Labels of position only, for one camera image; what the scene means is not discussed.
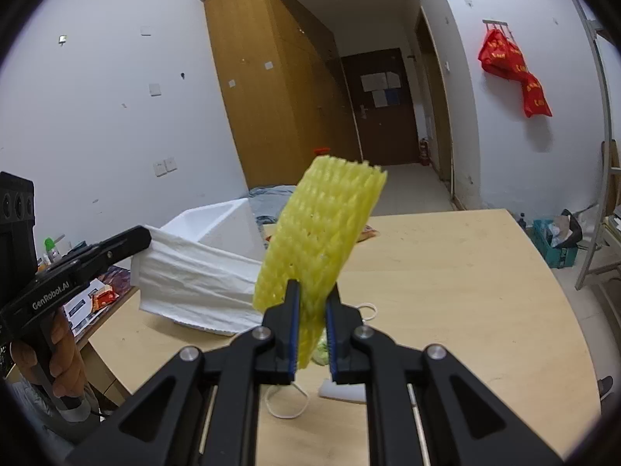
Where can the printed papers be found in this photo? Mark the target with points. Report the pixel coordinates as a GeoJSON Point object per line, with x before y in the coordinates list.
{"type": "Point", "coordinates": [80, 307]}

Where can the blue crate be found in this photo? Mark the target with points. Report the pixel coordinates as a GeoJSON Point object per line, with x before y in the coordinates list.
{"type": "Point", "coordinates": [553, 250]}

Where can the white foam box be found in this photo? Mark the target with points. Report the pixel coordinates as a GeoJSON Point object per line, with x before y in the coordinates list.
{"type": "Point", "coordinates": [208, 221]}

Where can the black bag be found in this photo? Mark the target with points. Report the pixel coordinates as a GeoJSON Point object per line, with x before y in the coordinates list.
{"type": "Point", "coordinates": [571, 225]}

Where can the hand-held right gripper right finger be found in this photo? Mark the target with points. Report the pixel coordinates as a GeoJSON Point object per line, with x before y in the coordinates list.
{"type": "Point", "coordinates": [331, 337]}

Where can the yellow foam net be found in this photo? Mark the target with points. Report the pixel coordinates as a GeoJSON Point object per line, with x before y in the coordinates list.
{"type": "Point", "coordinates": [320, 233]}

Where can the dark brown door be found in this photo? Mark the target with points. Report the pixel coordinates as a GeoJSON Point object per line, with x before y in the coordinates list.
{"type": "Point", "coordinates": [383, 121]}

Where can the wooden boards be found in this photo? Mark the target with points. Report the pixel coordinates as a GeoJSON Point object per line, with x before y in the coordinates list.
{"type": "Point", "coordinates": [609, 165]}

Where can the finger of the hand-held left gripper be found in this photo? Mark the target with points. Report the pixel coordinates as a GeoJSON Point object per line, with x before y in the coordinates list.
{"type": "Point", "coordinates": [116, 247]}

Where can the white papers on door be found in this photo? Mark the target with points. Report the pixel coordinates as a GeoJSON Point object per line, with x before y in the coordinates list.
{"type": "Point", "coordinates": [381, 81]}

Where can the patterned cloth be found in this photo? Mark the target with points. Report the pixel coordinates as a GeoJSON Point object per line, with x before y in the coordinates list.
{"type": "Point", "coordinates": [116, 279]}

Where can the white wall sockets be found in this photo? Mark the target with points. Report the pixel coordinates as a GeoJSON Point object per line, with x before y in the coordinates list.
{"type": "Point", "coordinates": [165, 166]}

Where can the red fire extinguisher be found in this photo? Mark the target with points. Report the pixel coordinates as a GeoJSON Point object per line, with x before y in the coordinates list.
{"type": "Point", "coordinates": [424, 151]}

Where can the grey-blue cloth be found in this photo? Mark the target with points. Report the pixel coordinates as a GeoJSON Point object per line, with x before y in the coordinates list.
{"type": "Point", "coordinates": [271, 199]}

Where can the red hanging bags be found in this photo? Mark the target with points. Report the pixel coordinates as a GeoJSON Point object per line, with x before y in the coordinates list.
{"type": "Point", "coordinates": [514, 75]}

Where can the wooden side desk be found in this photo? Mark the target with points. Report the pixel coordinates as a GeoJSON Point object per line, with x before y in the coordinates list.
{"type": "Point", "coordinates": [104, 369]}

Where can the white wall switch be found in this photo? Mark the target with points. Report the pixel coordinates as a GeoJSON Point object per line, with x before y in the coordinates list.
{"type": "Point", "coordinates": [155, 88]}

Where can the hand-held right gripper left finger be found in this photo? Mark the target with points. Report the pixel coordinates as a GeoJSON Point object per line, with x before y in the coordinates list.
{"type": "Point", "coordinates": [292, 335]}

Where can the green cap bottle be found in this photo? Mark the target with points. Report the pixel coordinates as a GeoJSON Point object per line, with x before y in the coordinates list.
{"type": "Point", "coordinates": [49, 247]}

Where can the white flat object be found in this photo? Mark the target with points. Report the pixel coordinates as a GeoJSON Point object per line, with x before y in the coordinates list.
{"type": "Point", "coordinates": [339, 392]}

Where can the metal bunk bed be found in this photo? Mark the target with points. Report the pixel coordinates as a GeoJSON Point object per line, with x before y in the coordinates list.
{"type": "Point", "coordinates": [597, 233]}

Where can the wall hook rack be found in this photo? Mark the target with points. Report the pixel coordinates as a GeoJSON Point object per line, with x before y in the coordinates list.
{"type": "Point", "coordinates": [495, 23]}

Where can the wooden wardrobe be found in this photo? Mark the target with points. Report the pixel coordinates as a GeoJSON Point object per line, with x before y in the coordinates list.
{"type": "Point", "coordinates": [271, 107]}

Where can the brown side door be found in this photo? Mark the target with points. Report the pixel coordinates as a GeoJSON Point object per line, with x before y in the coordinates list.
{"type": "Point", "coordinates": [434, 107]}

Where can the pale green foam piece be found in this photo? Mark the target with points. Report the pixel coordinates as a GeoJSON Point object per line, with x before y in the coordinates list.
{"type": "Point", "coordinates": [318, 352]}

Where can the person's left hand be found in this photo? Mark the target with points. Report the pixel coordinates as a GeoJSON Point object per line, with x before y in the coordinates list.
{"type": "Point", "coordinates": [67, 349]}

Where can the blue paper on door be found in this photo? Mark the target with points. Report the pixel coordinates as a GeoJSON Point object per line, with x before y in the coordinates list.
{"type": "Point", "coordinates": [388, 98]}

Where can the orange-red snack packet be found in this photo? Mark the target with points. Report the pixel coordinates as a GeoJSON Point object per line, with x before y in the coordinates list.
{"type": "Point", "coordinates": [104, 298]}

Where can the dark shoe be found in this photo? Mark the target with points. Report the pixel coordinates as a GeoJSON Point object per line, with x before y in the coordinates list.
{"type": "Point", "coordinates": [606, 387]}

